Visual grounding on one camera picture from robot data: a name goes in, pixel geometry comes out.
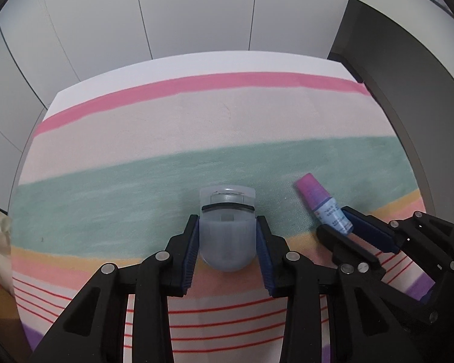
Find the white table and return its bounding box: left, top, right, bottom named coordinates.
left=45, top=49, right=364, bottom=122

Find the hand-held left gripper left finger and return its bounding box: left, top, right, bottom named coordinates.
left=30, top=214, right=201, bottom=363

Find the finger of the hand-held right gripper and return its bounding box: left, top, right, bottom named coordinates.
left=317, top=224, right=387, bottom=280
left=340, top=206, right=402, bottom=255

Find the grey eyelash curler case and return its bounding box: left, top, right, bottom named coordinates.
left=199, top=185, right=258, bottom=272

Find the small purple bottle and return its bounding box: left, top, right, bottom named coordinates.
left=295, top=173, right=354, bottom=235

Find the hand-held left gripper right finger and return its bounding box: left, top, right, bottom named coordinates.
left=255, top=215, right=424, bottom=363

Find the striped colourful cloth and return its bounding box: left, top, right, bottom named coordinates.
left=9, top=74, right=436, bottom=363

